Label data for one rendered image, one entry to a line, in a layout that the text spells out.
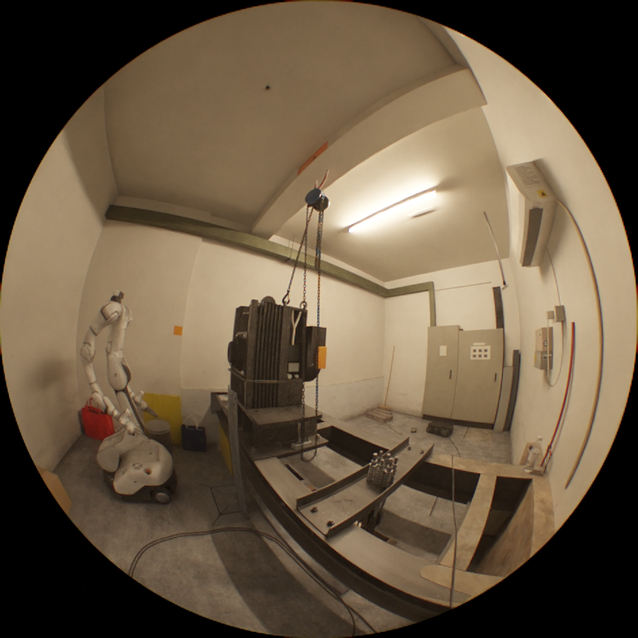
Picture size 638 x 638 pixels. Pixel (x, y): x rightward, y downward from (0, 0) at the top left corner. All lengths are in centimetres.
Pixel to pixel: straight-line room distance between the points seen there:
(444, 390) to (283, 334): 296
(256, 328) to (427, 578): 147
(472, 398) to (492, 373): 51
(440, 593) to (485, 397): 309
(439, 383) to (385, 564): 318
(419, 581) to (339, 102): 226
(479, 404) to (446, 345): 120
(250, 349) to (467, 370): 316
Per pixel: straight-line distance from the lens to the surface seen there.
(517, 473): 136
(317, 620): 136
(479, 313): 372
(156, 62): 192
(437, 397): 366
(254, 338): 122
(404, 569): 79
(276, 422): 112
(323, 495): 94
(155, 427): 248
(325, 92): 158
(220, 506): 178
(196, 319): 233
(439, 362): 357
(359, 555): 79
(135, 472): 165
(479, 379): 347
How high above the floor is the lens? 135
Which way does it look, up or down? 8 degrees up
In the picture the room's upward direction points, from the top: 4 degrees clockwise
